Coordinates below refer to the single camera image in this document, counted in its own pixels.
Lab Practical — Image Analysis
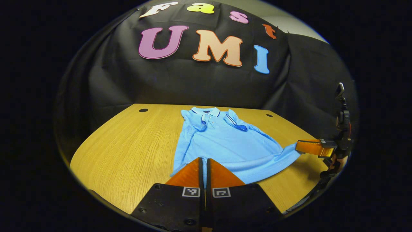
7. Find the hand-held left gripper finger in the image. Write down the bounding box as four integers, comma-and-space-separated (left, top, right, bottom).
206, 158, 284, 232
130, 157, 206, 232

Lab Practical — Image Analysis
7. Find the light blue T-shirt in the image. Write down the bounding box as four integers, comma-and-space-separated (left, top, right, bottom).
170, 107, 303, 189

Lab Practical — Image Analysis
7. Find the black backdrop cloth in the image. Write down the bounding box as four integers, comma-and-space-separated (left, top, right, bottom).
53, 0, 359, 155

